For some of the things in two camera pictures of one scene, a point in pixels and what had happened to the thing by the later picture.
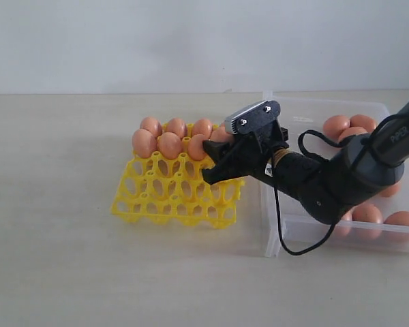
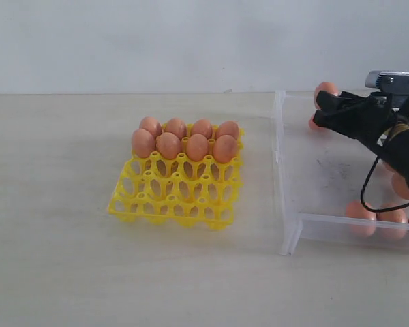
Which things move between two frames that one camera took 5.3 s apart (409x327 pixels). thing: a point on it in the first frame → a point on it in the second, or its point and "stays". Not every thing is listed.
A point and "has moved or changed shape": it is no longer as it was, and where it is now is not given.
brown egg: [170, 145] stays
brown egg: [390, 191] → [401, 185]
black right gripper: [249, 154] → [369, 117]
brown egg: [343, 226] → [360, 221]
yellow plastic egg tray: [173, 191] stays
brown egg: [202, 127] stays
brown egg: [176, 126] stays
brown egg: [334, 125] has moved or changed shape
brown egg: [144, 143] stays
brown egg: [150, 124] stays
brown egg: [195, 147] stays
